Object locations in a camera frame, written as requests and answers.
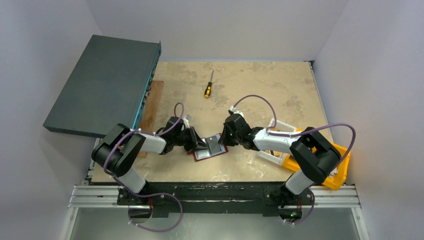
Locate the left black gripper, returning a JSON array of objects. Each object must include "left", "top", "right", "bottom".
[{"left": 172, "top": 125, "right": 208, "bottom": 152}]

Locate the red card holder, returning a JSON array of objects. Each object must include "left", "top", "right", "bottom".
[{"left": 187, "top": 133, "right": 228, "bottom": 162}]

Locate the dark grey credit card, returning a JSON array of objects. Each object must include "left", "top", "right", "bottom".
[{"left": 205, "top": 135, "right": 225, "bottom": 156}]

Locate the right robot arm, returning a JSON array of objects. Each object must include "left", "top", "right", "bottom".
[{"left": 219, "top": 113, "right": 342, "bottom": 204}]

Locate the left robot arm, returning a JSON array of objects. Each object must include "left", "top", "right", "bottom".
[{"left": 91, "top": 116, "right": 208, "bottom": 205}]

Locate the yellow black screwdriver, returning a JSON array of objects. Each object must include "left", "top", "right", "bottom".
[{"left": 204, "top": 69, "right": 215, "bottom": 98}]

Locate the wooden board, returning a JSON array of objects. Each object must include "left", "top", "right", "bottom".
[{"left": 136, "top": 80, "right": 165, "bottom": 159}]

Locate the yellow plastic bin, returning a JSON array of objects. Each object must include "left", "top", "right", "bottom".
[{"left": 283, "top": 131, "right": 347, "bottom": 195}]

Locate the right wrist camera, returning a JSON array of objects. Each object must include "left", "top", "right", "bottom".
[{"left": 228, "top": 106, "right": 244, "bottom": 117}]

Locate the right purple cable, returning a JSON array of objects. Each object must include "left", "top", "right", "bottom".
[{"left": 231, "top": 94, "right": 357, "bottom": 226}]

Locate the white frame tray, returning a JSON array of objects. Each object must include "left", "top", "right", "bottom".
[{"left": 256, "top": 118, "right": 300, "bottom": 166}]

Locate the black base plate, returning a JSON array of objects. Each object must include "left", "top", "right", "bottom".
[{"left": 117, "top": 181, "right": 314, "bottom": 220}]

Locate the dark grey network switch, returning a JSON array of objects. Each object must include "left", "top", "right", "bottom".
[{"left": 43, "top": 35, "right": 162, "bottom": 138}]

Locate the aluminium rail frame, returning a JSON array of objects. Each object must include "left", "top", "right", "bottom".
[{"left": 68, "top": 184, "right": 361, "bottom": 209}]

